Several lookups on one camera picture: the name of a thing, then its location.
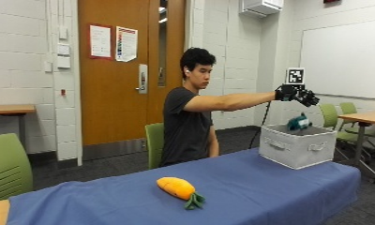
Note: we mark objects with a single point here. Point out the blue tablecloth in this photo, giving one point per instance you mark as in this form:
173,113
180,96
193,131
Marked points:
245,190

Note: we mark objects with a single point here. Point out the wooden door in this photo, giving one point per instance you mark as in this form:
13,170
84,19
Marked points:
112,100

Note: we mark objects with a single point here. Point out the grey fabric storage bin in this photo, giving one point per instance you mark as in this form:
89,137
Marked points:
296,150

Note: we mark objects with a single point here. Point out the narrow door window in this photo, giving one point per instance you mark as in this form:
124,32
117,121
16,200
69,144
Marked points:
161,43

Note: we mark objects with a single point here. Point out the white paper notice red frame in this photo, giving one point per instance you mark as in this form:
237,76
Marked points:
100,41

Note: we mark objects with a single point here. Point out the white cube of black markers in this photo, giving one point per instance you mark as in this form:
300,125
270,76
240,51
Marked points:
294,76

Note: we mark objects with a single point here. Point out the small white wall box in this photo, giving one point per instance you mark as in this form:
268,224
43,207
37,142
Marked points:
48,66

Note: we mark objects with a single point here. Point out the small red wall device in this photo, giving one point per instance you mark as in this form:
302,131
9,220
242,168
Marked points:
63,92

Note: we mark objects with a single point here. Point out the red ceiling sign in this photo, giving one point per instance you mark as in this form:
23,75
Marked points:
330,1

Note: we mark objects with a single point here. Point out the green chair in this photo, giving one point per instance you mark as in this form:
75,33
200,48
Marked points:
155,143
348,108
5,168
329,116

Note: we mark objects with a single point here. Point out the metal door kick plate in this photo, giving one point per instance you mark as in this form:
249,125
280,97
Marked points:
112,150

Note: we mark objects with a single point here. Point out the teal plush toy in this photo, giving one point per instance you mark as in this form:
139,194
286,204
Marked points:
298,122

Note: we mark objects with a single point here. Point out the colourful paper poster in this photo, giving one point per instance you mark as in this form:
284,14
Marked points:
125,43

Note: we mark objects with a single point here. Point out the the person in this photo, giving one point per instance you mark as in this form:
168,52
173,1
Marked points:
195,75

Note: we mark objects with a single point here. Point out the white wall switch box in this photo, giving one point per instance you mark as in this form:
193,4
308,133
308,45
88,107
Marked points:
63,33
63,49
63,62

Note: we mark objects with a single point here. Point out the wooden table with metal legs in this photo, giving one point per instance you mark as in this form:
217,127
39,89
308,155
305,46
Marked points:
9,109
368,117

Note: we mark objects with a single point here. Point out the whiteboard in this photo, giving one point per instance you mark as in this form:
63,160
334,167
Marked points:
345,59

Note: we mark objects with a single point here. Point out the dark grey t-shirt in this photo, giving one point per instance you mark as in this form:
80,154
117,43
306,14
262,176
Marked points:
185,128

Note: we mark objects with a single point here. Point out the white wall-mounted unit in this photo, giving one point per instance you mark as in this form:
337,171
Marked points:
260,7

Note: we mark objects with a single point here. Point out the orange carrot plush toy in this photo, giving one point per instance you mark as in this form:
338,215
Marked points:
176,188

